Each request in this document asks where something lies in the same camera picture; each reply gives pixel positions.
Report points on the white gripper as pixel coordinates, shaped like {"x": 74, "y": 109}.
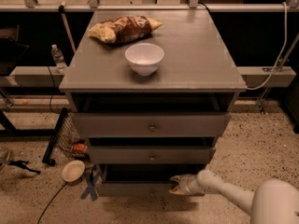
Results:
{"x": 185, "y": 184}

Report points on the grey bottom drawer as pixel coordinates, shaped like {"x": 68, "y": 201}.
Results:
{"x": 141, "y": 179}

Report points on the grey drawer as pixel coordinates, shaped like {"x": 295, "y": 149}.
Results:
{"x": 151, "y": 155}
{"x": 141, "y": 179}
{"x": 151, "y": 125}

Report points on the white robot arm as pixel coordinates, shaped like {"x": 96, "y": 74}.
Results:
{"x": 273, "y": 202}

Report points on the grey drawer cabinet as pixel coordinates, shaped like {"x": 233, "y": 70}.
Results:
{"x": 197, "y": 75}

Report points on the grey middle drawer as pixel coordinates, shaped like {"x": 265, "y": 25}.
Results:
{"x": 151, "y": 155}

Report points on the grey top drawer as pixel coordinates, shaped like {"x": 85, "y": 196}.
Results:
{"x": 151, "y": 125}

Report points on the orange can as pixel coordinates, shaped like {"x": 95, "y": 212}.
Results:
{"x": 79, "y": 148}

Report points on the mesh basket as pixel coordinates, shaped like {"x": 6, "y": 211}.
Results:
{"x": 68, "y": 135}

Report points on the white bowl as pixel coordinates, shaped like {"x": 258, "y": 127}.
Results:
{"x": 144, "y": 58}

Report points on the black metal bar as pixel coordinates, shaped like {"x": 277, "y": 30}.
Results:
{"x": 47, "y": 159}

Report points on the black clamp on floor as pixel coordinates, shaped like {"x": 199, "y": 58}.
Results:
{"x": 23, "y": 165}

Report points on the yellow brown chip bag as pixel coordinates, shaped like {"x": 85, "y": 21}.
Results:
{"x": 124, "y": 29}

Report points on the clear plastic water bottle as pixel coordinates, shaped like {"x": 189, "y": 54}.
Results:
{"x": 58, "y": 58}

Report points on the grey metal rail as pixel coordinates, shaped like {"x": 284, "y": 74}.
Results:
{"x": 87, "y": 8}

